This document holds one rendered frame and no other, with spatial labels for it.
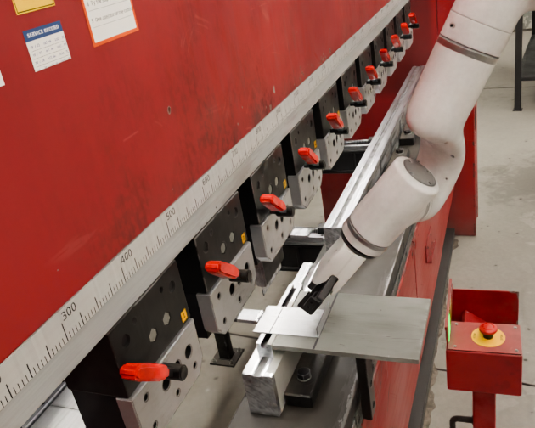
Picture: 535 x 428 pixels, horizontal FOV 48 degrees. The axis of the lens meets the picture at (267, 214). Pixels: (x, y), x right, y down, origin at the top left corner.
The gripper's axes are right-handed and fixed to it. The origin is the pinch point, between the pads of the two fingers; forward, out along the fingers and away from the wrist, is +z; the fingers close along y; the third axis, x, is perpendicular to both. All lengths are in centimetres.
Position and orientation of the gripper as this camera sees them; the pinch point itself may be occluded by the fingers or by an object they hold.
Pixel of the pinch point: (313, 294)
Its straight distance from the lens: 112.2
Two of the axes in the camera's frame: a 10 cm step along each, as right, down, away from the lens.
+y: -3.4, 4.5, -8.2
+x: 8.1, 5.8, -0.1
